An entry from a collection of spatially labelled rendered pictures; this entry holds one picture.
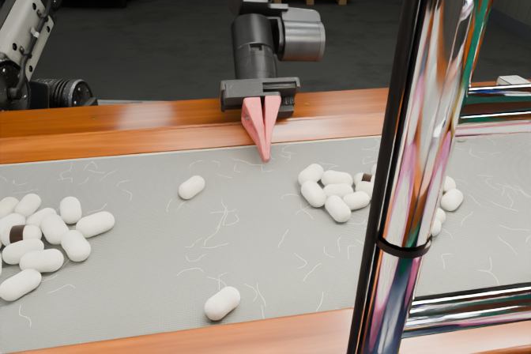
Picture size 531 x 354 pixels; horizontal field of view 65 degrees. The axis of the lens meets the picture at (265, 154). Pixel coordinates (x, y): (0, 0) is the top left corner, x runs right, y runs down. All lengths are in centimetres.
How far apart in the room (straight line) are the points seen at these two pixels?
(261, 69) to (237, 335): 34
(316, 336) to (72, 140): 42
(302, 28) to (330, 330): 41
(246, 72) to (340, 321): 34
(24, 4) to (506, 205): 90
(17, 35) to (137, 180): 50
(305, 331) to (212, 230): 16
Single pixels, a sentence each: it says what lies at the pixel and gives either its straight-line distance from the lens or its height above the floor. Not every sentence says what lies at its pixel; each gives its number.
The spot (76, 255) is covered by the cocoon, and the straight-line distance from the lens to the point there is 43.
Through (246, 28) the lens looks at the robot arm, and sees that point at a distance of 59.
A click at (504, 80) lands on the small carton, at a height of 78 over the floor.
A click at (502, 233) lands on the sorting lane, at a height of 74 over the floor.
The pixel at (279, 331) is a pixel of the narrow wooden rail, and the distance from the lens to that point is 33.
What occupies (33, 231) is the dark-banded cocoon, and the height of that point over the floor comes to 76.
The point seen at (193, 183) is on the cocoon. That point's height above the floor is 76.
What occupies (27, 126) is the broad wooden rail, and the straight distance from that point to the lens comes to 67.
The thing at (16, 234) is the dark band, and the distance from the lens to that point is 47.
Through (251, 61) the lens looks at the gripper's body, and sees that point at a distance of 56.
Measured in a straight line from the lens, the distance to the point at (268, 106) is 52.
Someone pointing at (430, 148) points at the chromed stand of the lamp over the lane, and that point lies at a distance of 17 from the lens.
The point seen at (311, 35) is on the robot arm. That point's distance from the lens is 60.
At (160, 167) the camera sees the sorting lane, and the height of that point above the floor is 74.
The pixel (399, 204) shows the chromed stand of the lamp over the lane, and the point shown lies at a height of 92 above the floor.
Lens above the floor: 103
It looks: 31 degrees down
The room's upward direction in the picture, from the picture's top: straight up
